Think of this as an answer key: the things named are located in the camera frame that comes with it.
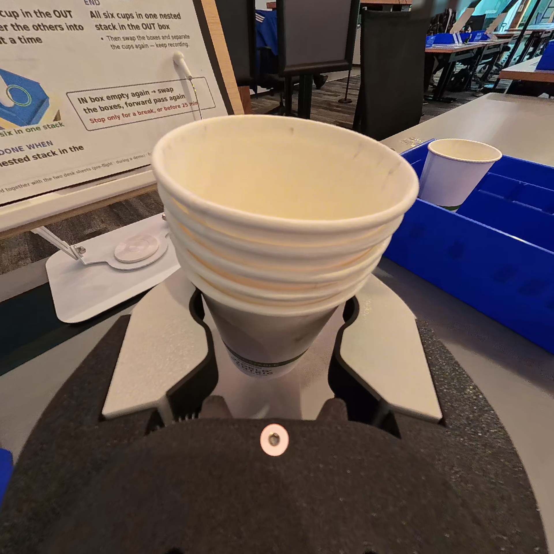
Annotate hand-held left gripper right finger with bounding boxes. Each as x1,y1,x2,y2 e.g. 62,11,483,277
329,264,444,425

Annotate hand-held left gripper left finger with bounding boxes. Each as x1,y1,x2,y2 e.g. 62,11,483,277
102,264,219,426

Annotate stack of nested white cups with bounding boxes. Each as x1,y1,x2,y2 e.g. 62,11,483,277
152,115,420,377

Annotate blue plastic bin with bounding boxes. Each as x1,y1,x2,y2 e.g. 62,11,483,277
384,139,554,354
0,448,14,507

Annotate white paper cup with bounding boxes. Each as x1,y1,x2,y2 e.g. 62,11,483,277
418,139,503,211

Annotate white board stand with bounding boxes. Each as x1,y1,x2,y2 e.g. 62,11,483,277
33,212,182,323

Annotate black office chair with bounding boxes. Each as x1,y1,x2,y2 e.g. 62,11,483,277
355,9,431,139

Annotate wooden instruction board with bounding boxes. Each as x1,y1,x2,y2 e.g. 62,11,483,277
0,0,245,239

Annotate wooden desk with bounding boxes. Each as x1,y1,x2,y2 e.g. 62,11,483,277
424,42,511,103
498,57,554,96

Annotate black framed panel on stand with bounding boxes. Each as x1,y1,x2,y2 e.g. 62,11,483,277
215,0,259,87
277,0,360,117

